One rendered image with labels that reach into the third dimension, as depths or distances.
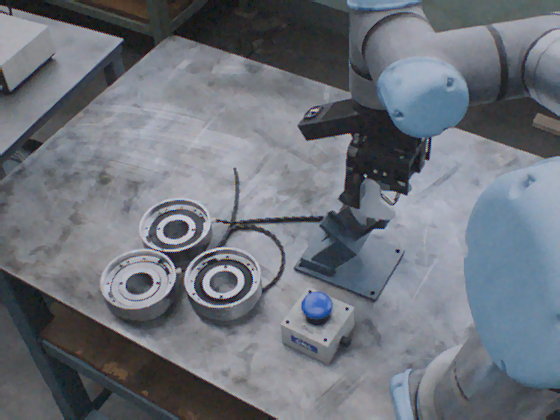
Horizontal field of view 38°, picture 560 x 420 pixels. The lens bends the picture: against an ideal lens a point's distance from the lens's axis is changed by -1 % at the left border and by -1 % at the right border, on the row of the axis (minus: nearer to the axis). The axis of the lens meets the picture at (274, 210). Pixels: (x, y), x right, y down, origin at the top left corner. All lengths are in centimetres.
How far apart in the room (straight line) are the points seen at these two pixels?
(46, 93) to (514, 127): 148
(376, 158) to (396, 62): 21
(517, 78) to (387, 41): 13
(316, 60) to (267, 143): 153
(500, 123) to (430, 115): 189
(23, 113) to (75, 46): 23
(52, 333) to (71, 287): 29
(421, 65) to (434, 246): 49
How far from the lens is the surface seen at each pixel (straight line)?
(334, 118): 98
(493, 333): 47
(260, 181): 130
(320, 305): 104
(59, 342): 148
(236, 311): 111
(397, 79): 76
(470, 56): 79
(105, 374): 144
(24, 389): 214
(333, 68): 284
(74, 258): 125
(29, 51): 181
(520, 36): 81
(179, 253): 117
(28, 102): 177
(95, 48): 187
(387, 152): 96
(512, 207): 43
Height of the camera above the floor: 171
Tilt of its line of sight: 47 degrees down
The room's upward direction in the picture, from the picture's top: 6 degrees counter-clockwise
